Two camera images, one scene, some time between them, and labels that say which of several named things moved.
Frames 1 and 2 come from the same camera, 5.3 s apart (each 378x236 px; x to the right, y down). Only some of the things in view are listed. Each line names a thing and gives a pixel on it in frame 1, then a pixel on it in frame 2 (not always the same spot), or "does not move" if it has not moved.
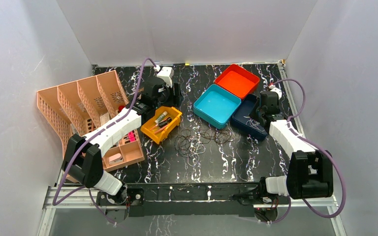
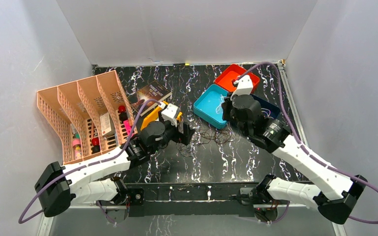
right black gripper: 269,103 → 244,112
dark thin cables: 188,139 does not move
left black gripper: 176,94 → 182,132
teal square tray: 216,106 does not move
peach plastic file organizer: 74,108 does not move
